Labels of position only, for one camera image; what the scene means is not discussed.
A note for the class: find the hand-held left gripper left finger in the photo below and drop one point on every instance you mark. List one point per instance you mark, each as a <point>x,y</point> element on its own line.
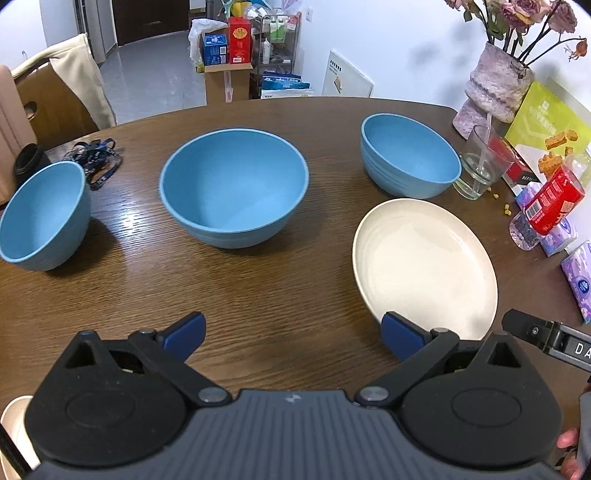
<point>187,333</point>

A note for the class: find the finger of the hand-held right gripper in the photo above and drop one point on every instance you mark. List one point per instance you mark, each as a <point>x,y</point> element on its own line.
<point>545,336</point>

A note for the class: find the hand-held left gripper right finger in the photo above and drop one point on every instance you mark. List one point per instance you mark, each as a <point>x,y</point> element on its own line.
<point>401,334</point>

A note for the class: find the cream plate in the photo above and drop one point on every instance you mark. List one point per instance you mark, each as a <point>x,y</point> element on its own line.
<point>425,263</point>
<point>13,417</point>

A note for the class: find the blue bowl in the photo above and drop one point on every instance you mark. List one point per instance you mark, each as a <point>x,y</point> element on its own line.
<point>406,152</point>
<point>41,217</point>
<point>231,184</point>

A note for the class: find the person's right hand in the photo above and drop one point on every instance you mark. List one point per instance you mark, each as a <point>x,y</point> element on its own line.
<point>569,454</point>

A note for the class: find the purple tissue pack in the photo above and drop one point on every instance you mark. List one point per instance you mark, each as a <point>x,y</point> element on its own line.
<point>561,237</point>
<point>579,281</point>

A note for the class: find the red label plastic bottle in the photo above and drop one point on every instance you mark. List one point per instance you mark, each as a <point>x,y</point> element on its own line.
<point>554,198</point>

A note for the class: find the small red box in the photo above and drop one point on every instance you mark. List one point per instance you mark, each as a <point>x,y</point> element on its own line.
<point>519,168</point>

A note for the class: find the clear drinking glass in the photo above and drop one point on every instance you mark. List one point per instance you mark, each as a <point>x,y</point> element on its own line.
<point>480,177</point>

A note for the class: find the yellow green box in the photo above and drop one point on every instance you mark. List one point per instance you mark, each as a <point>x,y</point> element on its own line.
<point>549,115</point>

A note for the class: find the black cylindrical sleeve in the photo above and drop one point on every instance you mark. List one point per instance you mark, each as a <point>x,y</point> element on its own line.
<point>30,161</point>

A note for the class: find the cardboard box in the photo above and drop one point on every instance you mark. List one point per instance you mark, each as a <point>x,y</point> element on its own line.
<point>217,85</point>

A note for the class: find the pink textured vase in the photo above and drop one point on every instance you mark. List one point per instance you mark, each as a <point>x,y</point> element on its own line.
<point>494,83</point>

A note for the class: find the white green bag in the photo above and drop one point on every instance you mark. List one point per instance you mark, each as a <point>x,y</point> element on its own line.
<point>288,94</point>

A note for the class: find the white panel board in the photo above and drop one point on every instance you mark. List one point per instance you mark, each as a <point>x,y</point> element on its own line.
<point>346,78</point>

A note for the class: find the pink suitcase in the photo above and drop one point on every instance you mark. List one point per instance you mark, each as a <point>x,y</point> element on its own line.
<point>11,129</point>

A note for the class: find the blue white bag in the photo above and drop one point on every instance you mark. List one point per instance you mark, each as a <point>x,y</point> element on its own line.
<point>284,82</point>

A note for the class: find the wooden chair with beige cloth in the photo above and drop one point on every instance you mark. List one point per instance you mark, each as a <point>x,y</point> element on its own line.
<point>87,78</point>

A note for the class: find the blue carton box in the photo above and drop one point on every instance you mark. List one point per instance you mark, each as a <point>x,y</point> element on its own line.
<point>215,48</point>

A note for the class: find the red carton box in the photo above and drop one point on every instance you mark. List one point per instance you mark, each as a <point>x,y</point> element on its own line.
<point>240,39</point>

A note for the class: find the white plastic bag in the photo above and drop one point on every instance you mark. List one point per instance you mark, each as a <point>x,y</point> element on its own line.
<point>198,34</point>

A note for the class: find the dark brown door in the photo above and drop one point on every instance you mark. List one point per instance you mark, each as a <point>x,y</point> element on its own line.
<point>152,18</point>

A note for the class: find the dried rose bouquet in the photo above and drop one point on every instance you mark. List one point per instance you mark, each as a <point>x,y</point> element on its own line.
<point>561,18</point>

